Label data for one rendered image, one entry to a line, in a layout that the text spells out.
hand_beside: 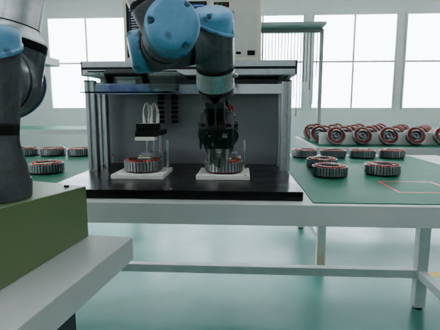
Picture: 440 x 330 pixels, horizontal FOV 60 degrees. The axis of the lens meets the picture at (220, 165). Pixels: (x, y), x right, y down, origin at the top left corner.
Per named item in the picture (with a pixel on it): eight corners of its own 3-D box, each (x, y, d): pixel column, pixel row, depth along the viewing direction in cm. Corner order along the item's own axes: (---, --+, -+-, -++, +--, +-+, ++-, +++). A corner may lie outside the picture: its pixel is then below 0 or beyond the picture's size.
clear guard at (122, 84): (173, 92, 95) (173, 68, 94) (79, 93, 96) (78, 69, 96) (190, 97, 127) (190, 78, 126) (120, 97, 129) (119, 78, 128)
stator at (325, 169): (334, 180, 116) (334, 167, 116) (304, 175, 125) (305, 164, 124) (354, 176, 123) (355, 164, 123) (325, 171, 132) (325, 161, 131)
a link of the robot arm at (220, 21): (182, 6, 69) (226, 0, 71) (187, 63, 76) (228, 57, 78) (193, 19, 63) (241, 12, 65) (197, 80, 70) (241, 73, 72)
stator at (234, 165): (243, 174, 107) (243, 161, 107) (203, 174, 108) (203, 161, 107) (242, 168, 118) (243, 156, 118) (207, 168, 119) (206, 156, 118)
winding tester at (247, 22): (260, 61, 120) (262, -8, 117) (124, 61, 123) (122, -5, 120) (256, 73, 159) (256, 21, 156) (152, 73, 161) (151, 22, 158)
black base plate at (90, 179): (302, 201, 91) (303, 191, 90) (41, 197, 94) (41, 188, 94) (282, 169, 137) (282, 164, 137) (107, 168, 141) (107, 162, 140)
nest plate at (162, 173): (163, 179, 107) (163, 175, 107) (110, 179, 108) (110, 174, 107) (172, 171, 122) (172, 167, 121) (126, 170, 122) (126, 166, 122)
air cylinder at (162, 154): (164, 168, 126) (163, 152, 125) (141, 168, 127) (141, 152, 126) (167, 166, 131) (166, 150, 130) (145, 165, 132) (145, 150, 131)
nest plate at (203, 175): (249, 180, 105) (249, 175, 105) (196, 179, 106) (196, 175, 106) (249, 171, 120) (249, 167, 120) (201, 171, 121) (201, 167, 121)
